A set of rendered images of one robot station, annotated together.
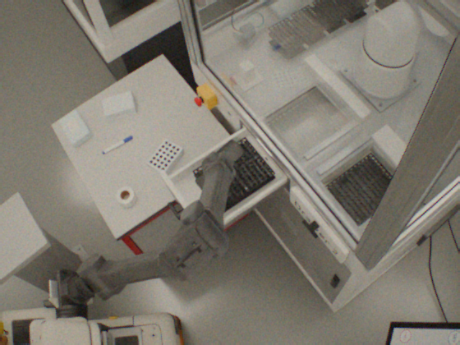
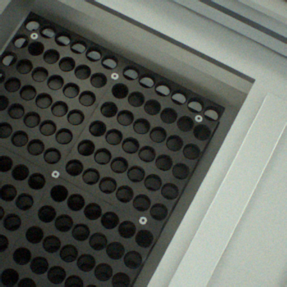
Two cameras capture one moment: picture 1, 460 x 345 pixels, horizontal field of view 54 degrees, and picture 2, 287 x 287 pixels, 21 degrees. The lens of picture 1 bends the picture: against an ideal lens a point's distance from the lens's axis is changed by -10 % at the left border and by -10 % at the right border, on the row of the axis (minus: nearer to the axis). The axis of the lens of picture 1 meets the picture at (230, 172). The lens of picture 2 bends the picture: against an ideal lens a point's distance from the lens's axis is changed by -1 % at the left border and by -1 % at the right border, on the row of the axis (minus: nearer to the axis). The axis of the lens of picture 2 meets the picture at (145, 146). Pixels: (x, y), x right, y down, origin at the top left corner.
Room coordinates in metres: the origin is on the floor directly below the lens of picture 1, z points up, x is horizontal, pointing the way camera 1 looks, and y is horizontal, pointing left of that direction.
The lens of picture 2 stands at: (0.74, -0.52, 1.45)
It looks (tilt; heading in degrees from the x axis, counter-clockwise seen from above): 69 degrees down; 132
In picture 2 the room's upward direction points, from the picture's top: 11 degrees clockwise
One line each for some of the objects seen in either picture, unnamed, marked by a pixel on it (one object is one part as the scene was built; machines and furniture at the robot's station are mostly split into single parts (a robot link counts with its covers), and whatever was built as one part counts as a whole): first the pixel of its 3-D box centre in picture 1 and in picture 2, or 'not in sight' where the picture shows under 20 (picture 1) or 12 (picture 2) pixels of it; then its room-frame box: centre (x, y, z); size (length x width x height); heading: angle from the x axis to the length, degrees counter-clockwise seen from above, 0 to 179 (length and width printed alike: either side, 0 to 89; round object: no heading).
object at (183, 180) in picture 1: (236, 175); not in sight; (0.73, -0.02, 0.86); 0.40 x 0.26 x 0.06; 115
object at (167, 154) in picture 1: (165, 158); not in sight; (0.90, 0.23, 0.78); 0.12 x 0.08 x 0.04; 136
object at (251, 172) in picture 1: (234, 176); not in sight; (0.73, -0.01, 0.87); 0.22 x 0.18 x 0.06; 115
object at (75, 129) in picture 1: (75, 127); not in sight; (1.12, 0.59, 0.78); 0.15 x 0.10 x 0.04; 26
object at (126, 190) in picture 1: (126, 196); not in sight; (0.77, 0.40, 0.78); 0.07 x 0.07 x 0.04
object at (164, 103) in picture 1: (159, 177); not in sight; (1.02, 0.32, 0.38); 0.62 x 0.58 x 0.76; 25
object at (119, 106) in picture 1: (119, 106); not in sight; (1.17, 0.39, 0.79); 0.13 x 0.09 x 0.05; 95
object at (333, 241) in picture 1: (318, 225); not in sight; (0.49, -0.25, 0.87); 0.29 x 0.02 x 0.11; 25
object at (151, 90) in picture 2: not in sight; (120, 68); (0.53, -0.34, 0.90); 0.18 x 0.02 x 0.01; 25
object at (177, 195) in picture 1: (186, 208); not in sight; (0.64, 0.17, 0.87); 0.29 x 0.02 x 0.11; 25
